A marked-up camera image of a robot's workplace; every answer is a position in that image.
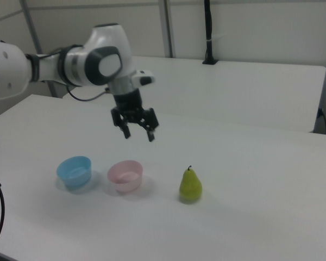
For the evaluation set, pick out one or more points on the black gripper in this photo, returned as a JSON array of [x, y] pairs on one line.
[[129, 104]]

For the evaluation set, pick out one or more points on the green pear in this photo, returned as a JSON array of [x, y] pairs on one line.
[[190, 186]]

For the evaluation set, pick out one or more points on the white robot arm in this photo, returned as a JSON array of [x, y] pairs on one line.
[[70, 62]]

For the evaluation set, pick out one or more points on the pale pink plastic bowl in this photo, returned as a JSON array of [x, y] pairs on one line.
[[125, 178]]

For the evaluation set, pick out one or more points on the light blue plastic bowl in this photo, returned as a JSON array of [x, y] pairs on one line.
[[74, 174]]

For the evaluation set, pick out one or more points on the white side table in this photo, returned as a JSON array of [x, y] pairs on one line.
[[220, 89]]

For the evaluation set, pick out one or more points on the grey partition post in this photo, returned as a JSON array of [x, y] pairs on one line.
[[167, 27]]

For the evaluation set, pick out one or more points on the black camera stand pole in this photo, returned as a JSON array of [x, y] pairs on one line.
[[208, 32]]

